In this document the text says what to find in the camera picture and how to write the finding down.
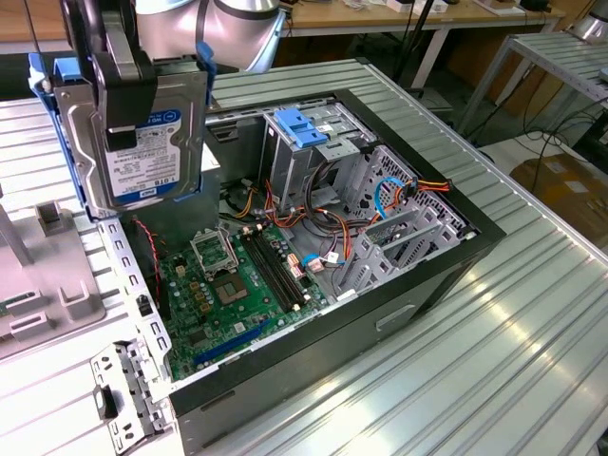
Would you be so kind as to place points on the grey metal disk bay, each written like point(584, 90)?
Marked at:
point(413, 247)

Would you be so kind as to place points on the grey parts rack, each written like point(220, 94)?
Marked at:
point(52, 275)

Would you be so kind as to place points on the white box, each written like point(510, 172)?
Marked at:
point(418, 5)

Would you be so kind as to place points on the blue plastic drive latch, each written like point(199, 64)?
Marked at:
point(299, 128)

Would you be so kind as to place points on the blue expansion slot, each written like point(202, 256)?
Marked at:
point(233, 343)

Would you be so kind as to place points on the flat labelled cardboard box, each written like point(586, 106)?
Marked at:
point(565, 190)

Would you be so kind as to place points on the black tripod stand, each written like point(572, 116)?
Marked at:
point(408, 52)

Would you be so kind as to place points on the black RAM slot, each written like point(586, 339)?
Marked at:
point(282, 271)
point(277, 271)
point(265, 271)
point(271, 271)

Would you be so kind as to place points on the black open PC case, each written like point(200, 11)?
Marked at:
point(309, 370)

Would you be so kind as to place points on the small black device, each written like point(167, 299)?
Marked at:
point(536, 5)

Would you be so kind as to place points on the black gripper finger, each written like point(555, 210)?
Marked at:
point(126, 100)

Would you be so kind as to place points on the wooden top desk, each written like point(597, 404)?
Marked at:
point(361, 19)

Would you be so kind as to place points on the green motherboard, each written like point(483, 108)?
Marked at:
point(256, 309)

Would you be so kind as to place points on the brown cardboard box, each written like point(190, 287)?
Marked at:
point(532, 95)

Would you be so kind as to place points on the hard disk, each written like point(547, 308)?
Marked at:
point(142, 166)

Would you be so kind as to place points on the green RAM stick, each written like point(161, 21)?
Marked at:
point(14, 304)

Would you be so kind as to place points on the CPU socket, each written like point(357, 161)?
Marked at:
point(230, 290)

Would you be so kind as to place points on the grey power supply unit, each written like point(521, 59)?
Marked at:
point(190, 221)

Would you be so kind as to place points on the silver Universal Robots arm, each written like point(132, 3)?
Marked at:
point(237, 28)

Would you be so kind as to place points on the metal slat side table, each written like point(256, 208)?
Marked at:
point(560, 57)

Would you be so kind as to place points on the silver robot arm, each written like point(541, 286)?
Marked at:
point(594, 28)

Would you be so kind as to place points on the grey optical drive cage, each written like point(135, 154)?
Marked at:
point(290, 176)

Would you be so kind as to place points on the metal expansion card bracket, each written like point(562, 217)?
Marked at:
point(128, 380)

